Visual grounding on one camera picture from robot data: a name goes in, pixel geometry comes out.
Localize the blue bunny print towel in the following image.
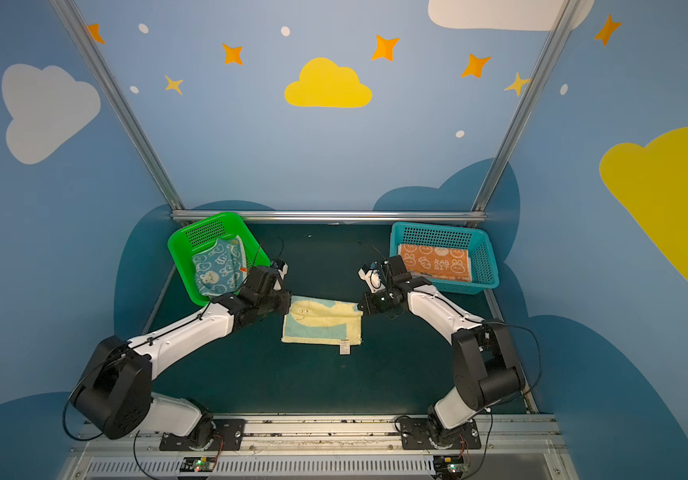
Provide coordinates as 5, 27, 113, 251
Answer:
192, 236, 248, 298

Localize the teal yellow patterned towel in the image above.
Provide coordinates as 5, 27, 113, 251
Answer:
281, 295, 363, 355

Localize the orange bunny print towel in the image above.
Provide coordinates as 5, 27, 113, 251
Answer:
398, 244, 473, 283

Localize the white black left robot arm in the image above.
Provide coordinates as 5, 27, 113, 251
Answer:
68, 260, 291, 450

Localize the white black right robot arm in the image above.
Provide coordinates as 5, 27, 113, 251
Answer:
358, 256, 526, 433

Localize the teal plastic basket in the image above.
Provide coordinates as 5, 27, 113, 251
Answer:
390, 222, 499, 295

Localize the green plastic basket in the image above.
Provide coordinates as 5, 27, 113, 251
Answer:
168, 212, 270, 307

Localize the right controller circuit board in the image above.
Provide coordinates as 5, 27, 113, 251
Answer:
432, 456, 467, 480

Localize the controller circuit board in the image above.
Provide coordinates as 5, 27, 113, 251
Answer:
179, 457, 217, 473
432, 456, 467, 480

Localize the left controller circuit board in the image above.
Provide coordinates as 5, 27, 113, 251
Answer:
179, 457, 217, 473

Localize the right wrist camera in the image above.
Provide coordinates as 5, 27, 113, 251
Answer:
358, 266, 384, 293

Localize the horizontal aluminium frame bar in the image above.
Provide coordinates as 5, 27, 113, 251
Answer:
171, 209, 487, 224

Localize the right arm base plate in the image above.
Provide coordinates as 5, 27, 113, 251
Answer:
394, 415, 482, 450

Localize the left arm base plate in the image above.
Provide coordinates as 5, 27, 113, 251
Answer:
159, 418, 246, 452

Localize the aluminium mounting rail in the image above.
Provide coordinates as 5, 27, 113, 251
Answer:
58, 414, 578, 479

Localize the right aluminium frame post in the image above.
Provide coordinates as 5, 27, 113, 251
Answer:
470, 0, 581, 222

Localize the aluminium frame post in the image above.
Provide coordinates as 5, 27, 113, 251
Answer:
49, 0, 185, 210
470, 0, 581, 222

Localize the left aluminium frame post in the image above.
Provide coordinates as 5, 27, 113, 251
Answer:
49, 0, 185, 210

